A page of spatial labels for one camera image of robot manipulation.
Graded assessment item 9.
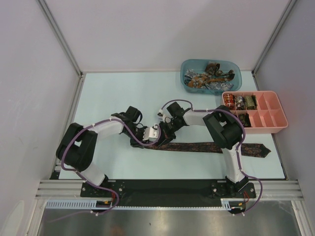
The green rolled tie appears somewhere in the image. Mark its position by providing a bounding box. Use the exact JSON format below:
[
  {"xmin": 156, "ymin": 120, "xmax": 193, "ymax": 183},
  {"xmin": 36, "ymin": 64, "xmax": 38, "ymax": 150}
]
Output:
[{"xmin": 244, "ymin": 95, "xmax": 257, "ymax": 110}]

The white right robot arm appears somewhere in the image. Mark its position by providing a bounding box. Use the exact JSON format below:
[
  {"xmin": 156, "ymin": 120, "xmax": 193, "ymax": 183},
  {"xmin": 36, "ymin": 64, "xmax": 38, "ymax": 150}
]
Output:
[{"xmin": 157, "ymin": 101, "xmax": 248, "ymax": 197}]

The silver grey patterned tie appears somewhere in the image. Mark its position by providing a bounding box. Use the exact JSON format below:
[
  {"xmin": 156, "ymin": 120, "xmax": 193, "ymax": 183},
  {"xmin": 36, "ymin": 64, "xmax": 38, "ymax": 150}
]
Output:
[{"xmin": 184, "ymin": 68, "xmax": 234, "ymax": 94}]

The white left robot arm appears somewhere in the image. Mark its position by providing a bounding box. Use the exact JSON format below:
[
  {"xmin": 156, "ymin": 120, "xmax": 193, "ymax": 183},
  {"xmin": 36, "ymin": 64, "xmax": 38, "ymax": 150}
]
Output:
[{"xmin": 56, "ymin": 106, "xmax": 148, "ymax": 197}]

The brown patterned tie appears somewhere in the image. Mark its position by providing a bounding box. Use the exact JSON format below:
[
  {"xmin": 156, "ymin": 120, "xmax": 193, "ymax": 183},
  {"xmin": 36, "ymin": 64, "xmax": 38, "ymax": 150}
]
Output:
[{"xmin": 205, "ymin": 62, "xmax": 235, "ymax": 77}]

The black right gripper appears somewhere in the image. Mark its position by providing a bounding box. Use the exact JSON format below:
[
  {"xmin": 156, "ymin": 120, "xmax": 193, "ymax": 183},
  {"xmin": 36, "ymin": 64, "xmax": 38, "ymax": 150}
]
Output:
[{"xmin": 157, "ymin": 119, "xmax": 183, "ymax": 147}]

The aluminium frame rail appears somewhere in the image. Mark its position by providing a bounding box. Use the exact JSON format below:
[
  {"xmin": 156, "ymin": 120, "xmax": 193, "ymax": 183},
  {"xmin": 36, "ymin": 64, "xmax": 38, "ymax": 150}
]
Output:
[{"xmin": 35, "ymin": 179, "xmax": 304, "ymax": 201}]

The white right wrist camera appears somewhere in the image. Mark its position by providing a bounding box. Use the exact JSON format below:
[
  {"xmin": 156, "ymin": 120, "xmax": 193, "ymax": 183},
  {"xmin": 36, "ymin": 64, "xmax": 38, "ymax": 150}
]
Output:
[{"xmin": 157, "ymin": 109, "xmax": 170, "ymax": 122}]

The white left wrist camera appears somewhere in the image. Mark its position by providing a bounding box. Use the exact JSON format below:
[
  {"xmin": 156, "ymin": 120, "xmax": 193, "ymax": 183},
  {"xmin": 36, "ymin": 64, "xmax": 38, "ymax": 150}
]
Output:
[{"xmin": 143, "ymin": 124, "xmax": 160, "ymax": 141}]

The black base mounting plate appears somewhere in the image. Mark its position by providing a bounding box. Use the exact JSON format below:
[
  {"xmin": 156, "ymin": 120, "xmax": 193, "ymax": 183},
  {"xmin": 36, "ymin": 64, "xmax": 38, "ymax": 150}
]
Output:
[{"xmin": 81, "ymin": 178, "xmax": 256, "ymax": 207}]

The dark brown paisley tie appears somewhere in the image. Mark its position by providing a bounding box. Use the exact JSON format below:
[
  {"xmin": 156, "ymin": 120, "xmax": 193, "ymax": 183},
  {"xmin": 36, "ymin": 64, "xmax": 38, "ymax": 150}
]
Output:
[{"xmin": 146, "ymin": 142, "xmax": 271, "ymax": 158}]

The orange patterned tie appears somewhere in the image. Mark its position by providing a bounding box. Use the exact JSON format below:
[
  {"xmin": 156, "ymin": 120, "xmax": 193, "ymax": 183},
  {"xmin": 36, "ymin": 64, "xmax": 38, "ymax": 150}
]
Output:
[{"xmin": 185, "ymin": 72, "xmax": 237, "ymax": 89}]

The dark floral rolled tie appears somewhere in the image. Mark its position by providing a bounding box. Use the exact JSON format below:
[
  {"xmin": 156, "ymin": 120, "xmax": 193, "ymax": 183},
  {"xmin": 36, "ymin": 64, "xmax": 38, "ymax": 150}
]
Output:
[{"xmin": 238, "ymin": 113, "xmax": 252, "ymax": 128}]

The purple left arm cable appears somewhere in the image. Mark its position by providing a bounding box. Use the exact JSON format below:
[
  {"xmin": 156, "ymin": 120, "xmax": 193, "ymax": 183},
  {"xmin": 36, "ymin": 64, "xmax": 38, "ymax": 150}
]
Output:
[{"xmin": 60, "ymin": 118, "xmax": 163, "ymax": 218}]

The blue plastic bin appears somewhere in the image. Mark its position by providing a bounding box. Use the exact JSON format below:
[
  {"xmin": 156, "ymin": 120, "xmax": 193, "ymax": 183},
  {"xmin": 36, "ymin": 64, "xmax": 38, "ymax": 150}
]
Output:
[{"xmin": 180, "ymin": 59, "xmax": 242, "ymax": 95}]

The purple white rolled tie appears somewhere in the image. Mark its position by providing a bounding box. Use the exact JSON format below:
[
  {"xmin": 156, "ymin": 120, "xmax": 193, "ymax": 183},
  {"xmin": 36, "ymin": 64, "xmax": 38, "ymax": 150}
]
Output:
[{"xmin": 234, "ymin": 95, "xmax": 246, "ymax": 110}]

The white slotted cable duct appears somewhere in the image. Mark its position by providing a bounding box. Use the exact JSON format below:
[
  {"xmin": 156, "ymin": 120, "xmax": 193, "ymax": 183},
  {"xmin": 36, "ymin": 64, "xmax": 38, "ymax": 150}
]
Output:
[{"xmin": 46, "ymin": 199, "xmax": 244, "ymax": 210}]

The pink compartment organizer box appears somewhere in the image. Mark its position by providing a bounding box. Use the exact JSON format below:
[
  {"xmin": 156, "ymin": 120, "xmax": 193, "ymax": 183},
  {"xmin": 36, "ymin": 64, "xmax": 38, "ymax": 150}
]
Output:
[{"xmin": 221, "ymin": 91, "xmax": 288, "ymax": 134}]

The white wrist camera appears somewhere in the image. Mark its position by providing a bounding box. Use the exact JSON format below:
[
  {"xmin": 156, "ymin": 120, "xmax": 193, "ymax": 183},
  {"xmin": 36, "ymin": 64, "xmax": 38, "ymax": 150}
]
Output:
[
  {"xmin": 143, "ymin": 124, "xmax": 160, "ymax": 141},
  {"xmin": 157, "ymin": 109, "xmax": 170, "ymax": 122}
]

